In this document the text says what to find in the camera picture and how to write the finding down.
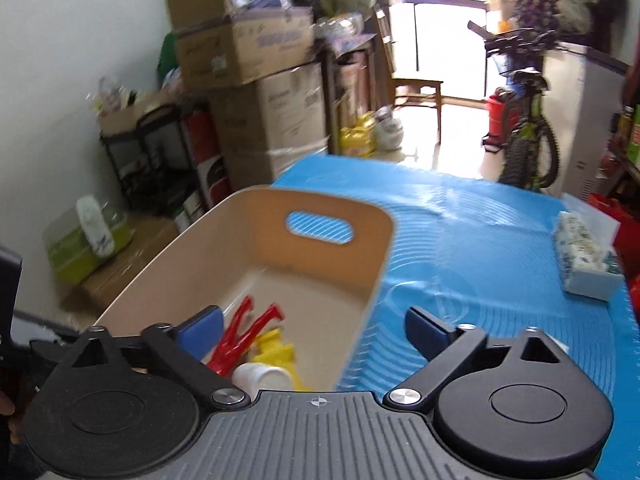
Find green container with clear lid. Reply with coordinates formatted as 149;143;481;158
42;205;136;283

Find red gift bags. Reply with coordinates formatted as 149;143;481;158
587;192;640;281

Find white chest freezer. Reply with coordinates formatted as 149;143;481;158
542;42;631;196

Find wooden chair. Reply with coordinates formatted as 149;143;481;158
372;5;445;143

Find white patterned cloth roll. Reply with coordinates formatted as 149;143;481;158
76;195;116;257

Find white pill bottle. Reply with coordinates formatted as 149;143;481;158
232;362;296;393

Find black metal cart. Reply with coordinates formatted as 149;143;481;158
99;102;221;221

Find beige plastic storage basket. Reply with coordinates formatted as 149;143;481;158
92;185;397;393

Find low brown cardboard box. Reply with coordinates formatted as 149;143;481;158
80;215;181;313

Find black green bicycle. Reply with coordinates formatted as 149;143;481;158
467;20;560;192

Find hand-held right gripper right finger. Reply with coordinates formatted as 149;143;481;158
384;306;571;409

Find yellow plastic toy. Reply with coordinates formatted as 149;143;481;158
252;327;306;391

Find white plastic bag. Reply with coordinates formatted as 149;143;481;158
375;107;405;151

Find patterned tissue box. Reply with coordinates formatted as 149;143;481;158
551;210;626;301

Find green bag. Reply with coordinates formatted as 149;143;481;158
157;32;181;86

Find yellow plastic bag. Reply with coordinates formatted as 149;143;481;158
340;112;377;158

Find open cardboard box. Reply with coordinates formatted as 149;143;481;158
166;0;316;92

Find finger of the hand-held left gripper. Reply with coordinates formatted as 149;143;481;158
22;337;76;365

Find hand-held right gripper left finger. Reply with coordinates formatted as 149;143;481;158
65;305;251;411

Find blue silicone baking mat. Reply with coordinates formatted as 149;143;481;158
272;155;640;480

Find large taped cardboard box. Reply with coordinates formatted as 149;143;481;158
210;62;331;191

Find wooden shelf unit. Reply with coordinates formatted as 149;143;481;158
320;35;396;156

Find small cardboard box of clutter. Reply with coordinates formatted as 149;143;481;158
97;91;176;136

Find red small tool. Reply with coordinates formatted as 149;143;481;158
205;296;286;377

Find red fire extinguisher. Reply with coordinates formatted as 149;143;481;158
187;107;233;211

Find red bucket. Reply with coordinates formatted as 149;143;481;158
487;92;521;138

